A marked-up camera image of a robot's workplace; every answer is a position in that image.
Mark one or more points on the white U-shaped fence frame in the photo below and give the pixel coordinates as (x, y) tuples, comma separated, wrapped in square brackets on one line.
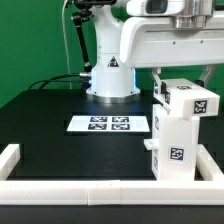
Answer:
[(208, 191)]

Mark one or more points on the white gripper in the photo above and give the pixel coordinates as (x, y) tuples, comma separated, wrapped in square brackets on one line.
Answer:
[(148, 42)]

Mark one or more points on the white cabinet top block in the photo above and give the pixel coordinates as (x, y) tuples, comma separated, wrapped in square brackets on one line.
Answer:
[(184, 99)]

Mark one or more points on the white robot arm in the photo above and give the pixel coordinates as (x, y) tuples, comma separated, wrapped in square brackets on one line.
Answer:
[(111, 80)]

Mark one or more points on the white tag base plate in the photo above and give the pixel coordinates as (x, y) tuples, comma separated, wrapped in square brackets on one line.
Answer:
[(108, 124)]

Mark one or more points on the white cabinet body box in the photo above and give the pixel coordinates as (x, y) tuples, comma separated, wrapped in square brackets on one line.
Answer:
[(177, 145)]

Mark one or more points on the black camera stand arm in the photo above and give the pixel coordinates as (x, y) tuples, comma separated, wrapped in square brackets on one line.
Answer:
[(79, 18)]

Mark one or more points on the white cabinet door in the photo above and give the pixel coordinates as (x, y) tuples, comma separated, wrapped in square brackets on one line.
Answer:
[(152, 144)]

